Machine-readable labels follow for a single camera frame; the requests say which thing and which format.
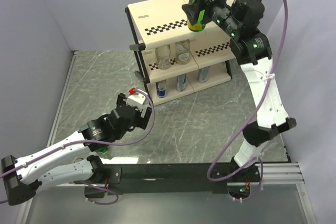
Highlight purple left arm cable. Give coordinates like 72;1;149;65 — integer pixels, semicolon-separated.
0;89;155;206

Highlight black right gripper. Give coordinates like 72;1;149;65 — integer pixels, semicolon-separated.
181;0;241;38

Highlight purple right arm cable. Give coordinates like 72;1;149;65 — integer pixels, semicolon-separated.
207;0;288;204

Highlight beige two-tier shelf black frame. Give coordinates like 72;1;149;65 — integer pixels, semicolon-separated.
125;0;234;105

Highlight silver blue energy drink can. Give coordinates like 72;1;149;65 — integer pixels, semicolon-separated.
197;66;211;83

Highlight clear Chang soda water bottle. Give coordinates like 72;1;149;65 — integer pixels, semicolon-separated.
155;45;171;70

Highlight aluminium rail frame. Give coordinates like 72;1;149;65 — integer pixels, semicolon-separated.
16;50;317;223

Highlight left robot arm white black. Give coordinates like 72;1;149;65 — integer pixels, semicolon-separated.
1;89;155;206

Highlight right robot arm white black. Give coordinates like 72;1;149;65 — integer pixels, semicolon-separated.
182;0;297;182

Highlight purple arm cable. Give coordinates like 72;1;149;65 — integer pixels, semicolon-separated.
207;0;288;204
0;89;155;206

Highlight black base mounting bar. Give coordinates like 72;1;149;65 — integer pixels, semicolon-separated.
83;162;263;201

